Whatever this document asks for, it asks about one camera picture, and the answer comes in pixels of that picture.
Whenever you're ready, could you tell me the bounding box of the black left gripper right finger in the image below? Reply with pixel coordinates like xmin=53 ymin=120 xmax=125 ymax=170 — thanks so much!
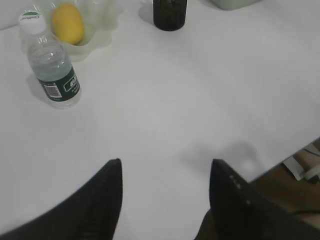
xmin=195 ymin=159 xmax=320 ymax=240

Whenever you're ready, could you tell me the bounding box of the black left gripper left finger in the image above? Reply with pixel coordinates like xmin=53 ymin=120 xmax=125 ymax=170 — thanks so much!
xmin=0 ymin=158 xmax=123 ymax=240

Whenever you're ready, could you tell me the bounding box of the black mesh pen holder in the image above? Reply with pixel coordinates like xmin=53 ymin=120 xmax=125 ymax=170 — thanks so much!
xmin=152 ymin=0 xmax=187 ymax=32

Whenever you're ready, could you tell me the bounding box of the clear water bottle green label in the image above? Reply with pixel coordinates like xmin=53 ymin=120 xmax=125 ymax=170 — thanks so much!
xmin=18 ymin=10 xmax=82 ymax=109

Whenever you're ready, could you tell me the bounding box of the yellow mango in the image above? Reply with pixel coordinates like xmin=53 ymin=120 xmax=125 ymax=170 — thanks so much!
xmin=51 ymin=3 xmax=85 ymax=45

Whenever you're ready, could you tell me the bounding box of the white power strip on floor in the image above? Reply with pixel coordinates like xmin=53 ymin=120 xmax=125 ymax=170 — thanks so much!
xmin=282 ymin=148 xmax=320 ymax=184

